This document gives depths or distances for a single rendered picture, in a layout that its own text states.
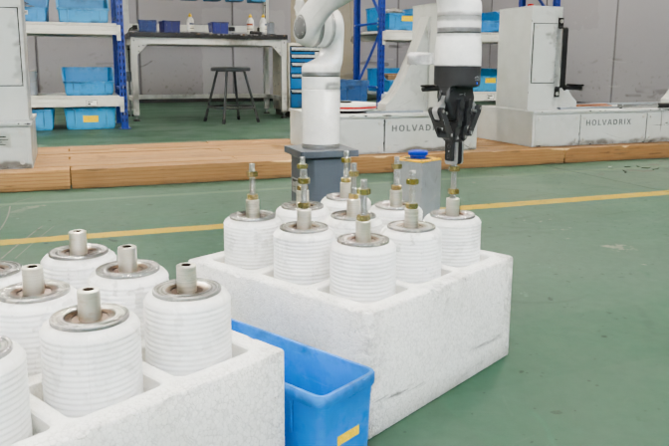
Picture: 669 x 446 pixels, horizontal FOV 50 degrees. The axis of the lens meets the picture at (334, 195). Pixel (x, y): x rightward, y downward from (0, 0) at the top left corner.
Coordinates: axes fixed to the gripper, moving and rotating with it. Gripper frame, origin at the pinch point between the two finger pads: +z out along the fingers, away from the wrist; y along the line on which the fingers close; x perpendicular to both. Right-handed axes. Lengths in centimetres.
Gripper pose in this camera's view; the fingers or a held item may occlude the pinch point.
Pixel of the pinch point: (454, 152)
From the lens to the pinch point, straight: 119.3
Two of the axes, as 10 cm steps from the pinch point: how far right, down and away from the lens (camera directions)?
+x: -7.5, -1.3, 6.5
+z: -0.1, 9.8, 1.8
